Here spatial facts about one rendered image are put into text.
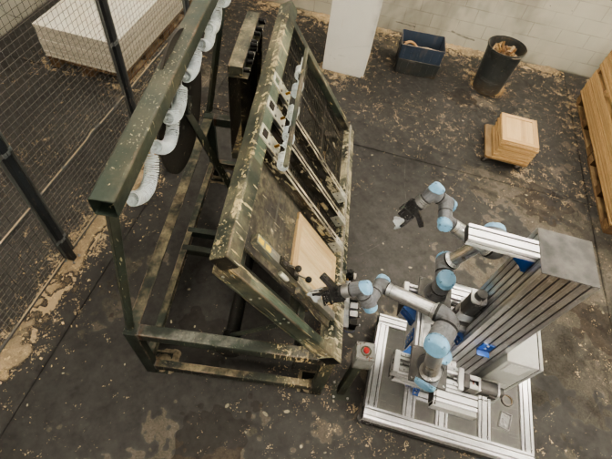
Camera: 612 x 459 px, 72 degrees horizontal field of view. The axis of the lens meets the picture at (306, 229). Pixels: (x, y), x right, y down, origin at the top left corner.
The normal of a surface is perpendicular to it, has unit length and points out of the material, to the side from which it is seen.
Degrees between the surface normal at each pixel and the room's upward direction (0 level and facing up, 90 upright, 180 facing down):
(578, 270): 0
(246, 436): 0
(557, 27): 90
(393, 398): 0
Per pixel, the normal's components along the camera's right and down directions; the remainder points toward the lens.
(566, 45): -0.25, 0.77
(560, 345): 0.11, -0.58
